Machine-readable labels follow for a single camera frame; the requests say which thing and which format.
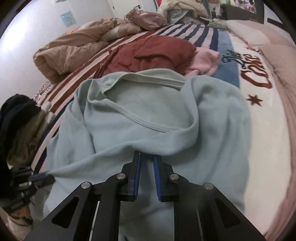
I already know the light blue sweatshirt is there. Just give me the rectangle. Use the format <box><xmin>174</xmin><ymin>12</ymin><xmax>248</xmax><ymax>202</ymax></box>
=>
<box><xmin>43</xmin><ymin>68</ymin><xmax>253</xmax><ymax>241</ymax></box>

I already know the person left hand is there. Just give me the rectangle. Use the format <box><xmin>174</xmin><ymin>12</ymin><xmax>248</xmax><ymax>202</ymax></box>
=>
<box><xmin>5</xmin><ymin>205</ymin><xmax>33</xmax><ymax>226</ymax></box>

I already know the small pink garment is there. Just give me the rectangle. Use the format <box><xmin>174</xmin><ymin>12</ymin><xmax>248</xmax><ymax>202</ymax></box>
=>
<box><xmin>185</xmin><ymin>47</ymin><xmax>220</xmax><ymax>77</ymax></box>

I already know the white bed headboard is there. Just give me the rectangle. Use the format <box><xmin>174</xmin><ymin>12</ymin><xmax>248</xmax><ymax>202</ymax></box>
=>
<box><xmin>263</xmin><ymin>4</ymin><xmax>286</xmax><ymax>30</ymax></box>

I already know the blue wall poster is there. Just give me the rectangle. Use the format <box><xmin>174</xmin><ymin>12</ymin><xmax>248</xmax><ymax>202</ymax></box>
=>
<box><xmin>60</xmin><ymin>11</ymin><xmax>76</xmax><ymax>28</ymax></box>

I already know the pink brown crumpled duvet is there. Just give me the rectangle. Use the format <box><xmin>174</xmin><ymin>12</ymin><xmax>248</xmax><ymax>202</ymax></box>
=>
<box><xmin>33</xmin><ymin>18</ymin><xmax>142</xmax><ymax>84</ymax></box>

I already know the black knit garment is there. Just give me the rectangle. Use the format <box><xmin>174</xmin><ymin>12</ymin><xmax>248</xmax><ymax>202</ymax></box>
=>
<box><xmin>1</xmin><ymin>94</ymin><xmax>41</xmax><ymax>199</ymax></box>

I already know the dark red garment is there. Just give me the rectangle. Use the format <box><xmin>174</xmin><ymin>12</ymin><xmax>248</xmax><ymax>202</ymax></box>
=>
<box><xmin>94</xmin><ymin>35</ymin><xmax>196</xmax><ymax>78</ymax></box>

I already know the white door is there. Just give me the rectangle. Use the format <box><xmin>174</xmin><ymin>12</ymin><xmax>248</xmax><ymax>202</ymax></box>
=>
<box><xmin>108</xmin><ymin>0</ymin><xmax>144</xmax><ymax>19</ymax></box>

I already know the far pink pillow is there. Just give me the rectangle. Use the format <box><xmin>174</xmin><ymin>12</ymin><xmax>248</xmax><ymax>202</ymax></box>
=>
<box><xmin>226</xmin><ymin>20</ymin><xmax>295</xmax><ymax>48</ymax></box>

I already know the cream clothes pile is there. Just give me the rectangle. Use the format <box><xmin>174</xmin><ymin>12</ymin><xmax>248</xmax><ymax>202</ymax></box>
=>
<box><xmin>157</xmin><ymin>0</ymin><xmax>209</xmax><ymax>24</ymax></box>

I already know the shiny pink bag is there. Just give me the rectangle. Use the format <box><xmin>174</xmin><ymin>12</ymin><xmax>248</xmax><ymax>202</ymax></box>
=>
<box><xmin>125</xmin><ymin>9</ymin><xmax>167</xmax><ymax>31</ymax></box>

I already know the left cream sweater forearm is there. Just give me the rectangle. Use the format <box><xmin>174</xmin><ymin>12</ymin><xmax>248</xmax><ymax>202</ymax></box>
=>
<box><xmin>8</xmin><ymin>216</ymin><xmax>33</xmax><ymax>240</ymax></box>

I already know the olive green garment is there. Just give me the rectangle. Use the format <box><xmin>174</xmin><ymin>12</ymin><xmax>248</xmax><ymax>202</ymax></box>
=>
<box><xmin>6</xmin><ymin>102</ymin><xmax>55</xmax><ymax>166</ymax></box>

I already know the striped cola blanket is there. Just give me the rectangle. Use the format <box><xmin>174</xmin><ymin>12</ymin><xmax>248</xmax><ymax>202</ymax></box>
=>
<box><xmin>31</xmin><ymin>25</ymin><xmax>295</xmax><ymax>240</ymax></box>

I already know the black bookshelf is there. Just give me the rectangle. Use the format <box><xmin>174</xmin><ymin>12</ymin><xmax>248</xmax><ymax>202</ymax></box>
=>
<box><xmin>208</xmin><ymin>0</ymin><xmax>265</xmax><ymax>24</ymax></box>

